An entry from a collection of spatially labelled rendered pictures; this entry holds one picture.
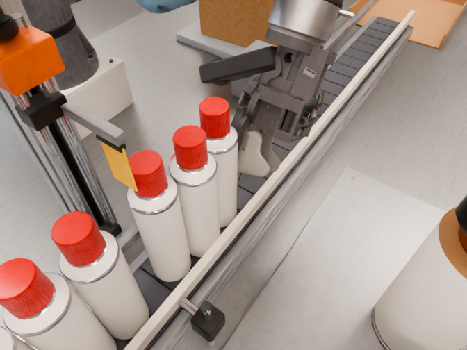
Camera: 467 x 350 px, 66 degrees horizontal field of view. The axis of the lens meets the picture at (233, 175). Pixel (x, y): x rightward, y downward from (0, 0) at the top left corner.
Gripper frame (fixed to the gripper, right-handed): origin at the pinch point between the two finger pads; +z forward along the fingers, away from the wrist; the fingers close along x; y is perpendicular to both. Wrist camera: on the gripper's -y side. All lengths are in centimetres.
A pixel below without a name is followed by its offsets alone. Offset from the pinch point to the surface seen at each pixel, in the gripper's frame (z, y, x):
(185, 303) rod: 10.8, 5.7, -14.3
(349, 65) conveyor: -17.7, -0.3, 41.6
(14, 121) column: -4.5, -14.5, -22.9
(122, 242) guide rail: 6.4, -3.0, -16.8
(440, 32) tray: -32, 12, 76
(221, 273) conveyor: 10.4, 5.9, -6.9
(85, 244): -1.3, 1.9, -26.9
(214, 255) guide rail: 7.1, 4.8, -8.6
